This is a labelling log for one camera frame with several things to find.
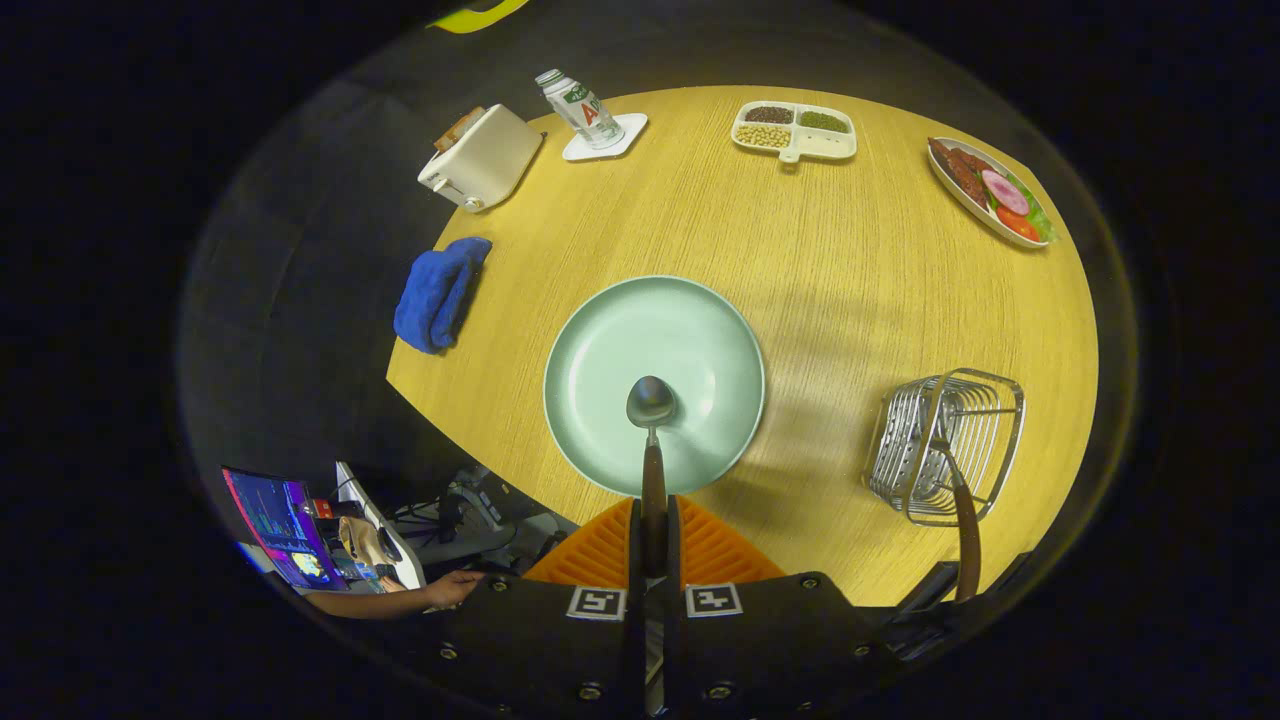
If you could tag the white food plate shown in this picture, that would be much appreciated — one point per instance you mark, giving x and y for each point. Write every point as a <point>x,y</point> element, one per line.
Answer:
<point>975,213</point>

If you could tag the green lettuce leaf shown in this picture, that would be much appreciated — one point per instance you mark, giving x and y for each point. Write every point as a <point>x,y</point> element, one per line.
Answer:
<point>1040,218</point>

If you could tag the pale green plate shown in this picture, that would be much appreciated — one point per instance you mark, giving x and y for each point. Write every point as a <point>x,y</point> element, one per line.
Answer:
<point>620,350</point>

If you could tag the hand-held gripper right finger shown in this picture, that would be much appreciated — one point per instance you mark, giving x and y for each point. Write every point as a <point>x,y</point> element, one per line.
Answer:
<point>673,560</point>

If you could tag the white bottle green red label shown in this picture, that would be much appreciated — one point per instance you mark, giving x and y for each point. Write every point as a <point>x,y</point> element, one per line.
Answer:
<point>585,110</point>

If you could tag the brown toast slice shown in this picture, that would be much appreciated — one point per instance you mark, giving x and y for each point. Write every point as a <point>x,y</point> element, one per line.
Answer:
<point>458,130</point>

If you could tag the black rectangular object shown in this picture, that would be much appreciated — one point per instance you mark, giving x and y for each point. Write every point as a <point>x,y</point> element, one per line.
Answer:
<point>925,590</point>

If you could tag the computer monitor with colourful display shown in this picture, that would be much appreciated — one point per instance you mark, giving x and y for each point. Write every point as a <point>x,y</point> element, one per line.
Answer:
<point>280,520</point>

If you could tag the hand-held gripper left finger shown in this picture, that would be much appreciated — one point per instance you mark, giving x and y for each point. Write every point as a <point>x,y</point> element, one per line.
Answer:
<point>635,560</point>

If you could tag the white divided dish with beans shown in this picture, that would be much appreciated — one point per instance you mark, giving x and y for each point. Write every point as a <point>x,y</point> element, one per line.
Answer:
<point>830,146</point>

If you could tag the white-edged computer screen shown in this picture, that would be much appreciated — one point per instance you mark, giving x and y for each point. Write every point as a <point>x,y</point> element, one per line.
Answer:
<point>372,510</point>

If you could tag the pink round food slice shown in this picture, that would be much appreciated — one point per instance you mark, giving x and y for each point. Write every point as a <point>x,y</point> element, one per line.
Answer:
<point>1005,192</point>

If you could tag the red tomato slice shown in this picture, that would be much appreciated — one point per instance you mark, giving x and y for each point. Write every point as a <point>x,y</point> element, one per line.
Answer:
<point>1018,224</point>

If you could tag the black backdrop cloth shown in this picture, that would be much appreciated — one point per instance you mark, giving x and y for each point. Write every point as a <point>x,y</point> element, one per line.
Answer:
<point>300,300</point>

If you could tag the blue folded towel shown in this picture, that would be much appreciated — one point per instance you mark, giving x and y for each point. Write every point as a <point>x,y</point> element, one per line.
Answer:
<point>435,300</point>

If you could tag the dark grey equipment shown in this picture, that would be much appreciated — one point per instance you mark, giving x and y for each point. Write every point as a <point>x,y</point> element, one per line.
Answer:
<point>470,505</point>

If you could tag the white toaster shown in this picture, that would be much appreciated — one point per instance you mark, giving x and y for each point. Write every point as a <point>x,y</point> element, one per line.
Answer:
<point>490,160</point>

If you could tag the white square coaster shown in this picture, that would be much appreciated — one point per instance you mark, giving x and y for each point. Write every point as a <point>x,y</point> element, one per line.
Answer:
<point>631,130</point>

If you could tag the brown grilled meat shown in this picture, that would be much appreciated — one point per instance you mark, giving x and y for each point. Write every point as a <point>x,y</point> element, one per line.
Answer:
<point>965,172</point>

